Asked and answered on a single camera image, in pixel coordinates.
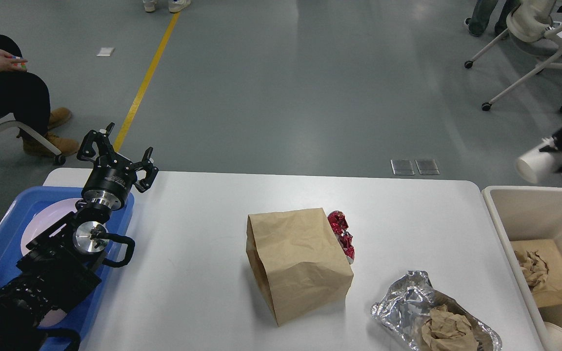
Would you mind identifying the blue plastic tray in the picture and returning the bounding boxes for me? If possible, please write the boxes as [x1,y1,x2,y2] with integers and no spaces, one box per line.
[0,186,111,338]

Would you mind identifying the beige plastic bin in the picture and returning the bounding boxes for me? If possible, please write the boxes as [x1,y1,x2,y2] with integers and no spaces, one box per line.
[482,186,562,351]

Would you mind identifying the standing person white sneakers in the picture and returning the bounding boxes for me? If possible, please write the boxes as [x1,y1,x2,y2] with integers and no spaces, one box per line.
[142,0,192,13]

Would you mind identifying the brown paper ball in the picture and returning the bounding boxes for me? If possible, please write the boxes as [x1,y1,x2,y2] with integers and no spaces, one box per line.
[514,251,549,292]

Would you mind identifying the white chair at left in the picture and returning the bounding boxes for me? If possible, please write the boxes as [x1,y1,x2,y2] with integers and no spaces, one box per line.
[0,113,67,166]

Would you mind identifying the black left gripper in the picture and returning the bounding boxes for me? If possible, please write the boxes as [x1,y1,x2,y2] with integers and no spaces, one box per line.
[77,122,159,211]

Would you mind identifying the brown paper bag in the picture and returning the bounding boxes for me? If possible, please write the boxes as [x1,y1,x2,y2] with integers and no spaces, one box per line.
[510,239,562,308]
[246,208,353,325]

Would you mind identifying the seated person in black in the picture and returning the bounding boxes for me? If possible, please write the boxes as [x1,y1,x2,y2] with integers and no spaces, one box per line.
[0,34,80,156]

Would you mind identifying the paper scrap on floor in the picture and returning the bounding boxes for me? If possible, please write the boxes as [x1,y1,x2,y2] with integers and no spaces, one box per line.
[96,47,115,57]

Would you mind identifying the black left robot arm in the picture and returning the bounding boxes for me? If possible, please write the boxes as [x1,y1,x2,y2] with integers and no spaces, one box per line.
[0,123,159,351]

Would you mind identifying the crumpled brown paper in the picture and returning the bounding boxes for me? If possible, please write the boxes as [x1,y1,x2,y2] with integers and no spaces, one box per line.
[421,305,479,351]

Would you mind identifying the white office chair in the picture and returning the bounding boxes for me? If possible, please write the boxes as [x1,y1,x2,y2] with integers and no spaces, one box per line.
[464,0,562,113]

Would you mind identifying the red foil wrapper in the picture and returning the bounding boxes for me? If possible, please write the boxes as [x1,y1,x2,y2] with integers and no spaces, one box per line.
[327,211,355,264]

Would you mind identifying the rubiks cube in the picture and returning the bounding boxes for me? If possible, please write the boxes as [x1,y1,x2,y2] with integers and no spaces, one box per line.
[11,56,27,70]

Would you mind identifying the pink plate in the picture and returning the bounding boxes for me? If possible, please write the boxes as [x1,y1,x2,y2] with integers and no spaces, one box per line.
[20,198,80,256]

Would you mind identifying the brown paper bag on table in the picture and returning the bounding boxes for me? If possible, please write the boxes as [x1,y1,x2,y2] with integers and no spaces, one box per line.
[246,208,353,325]

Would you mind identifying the white paper cup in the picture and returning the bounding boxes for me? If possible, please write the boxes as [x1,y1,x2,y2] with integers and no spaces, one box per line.
[515,138,562,184]
[544,321,562,351]

